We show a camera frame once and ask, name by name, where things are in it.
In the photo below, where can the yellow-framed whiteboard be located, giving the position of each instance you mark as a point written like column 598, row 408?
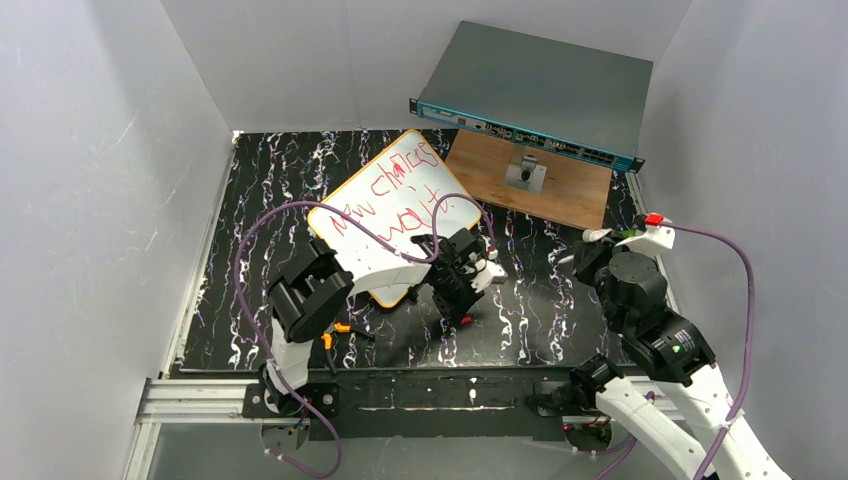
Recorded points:
column 392, row 196

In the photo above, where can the wooden board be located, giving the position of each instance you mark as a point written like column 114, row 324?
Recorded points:
column 574, row 193

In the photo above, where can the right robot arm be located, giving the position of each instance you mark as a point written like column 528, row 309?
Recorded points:
column 718, row 443

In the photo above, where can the grey network switch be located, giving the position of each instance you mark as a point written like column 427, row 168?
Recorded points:
column 583, row 103

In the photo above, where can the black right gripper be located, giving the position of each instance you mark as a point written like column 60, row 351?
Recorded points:
column 584, row 256

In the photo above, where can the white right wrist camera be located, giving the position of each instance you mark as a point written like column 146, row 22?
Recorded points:
column 653, row 242

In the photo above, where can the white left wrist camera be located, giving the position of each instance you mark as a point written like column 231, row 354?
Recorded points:
column 487, row 273

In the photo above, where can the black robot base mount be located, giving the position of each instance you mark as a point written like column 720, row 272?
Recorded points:
column 424, row 397

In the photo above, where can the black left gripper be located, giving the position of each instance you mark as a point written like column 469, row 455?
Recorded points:
column 449, row 291

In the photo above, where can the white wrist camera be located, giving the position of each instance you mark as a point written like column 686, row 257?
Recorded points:
column 487, row 273
column 653, row 242

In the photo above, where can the grey metal bracket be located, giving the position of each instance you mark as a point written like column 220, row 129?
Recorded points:
column 526, row 173

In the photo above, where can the green and white tool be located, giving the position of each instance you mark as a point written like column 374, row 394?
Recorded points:
column 595, row 235

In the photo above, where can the orange-handled pliers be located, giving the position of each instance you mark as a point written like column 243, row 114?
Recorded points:
column 328, row 338

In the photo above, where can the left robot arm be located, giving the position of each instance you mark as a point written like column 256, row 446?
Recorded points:
column 316, row 284

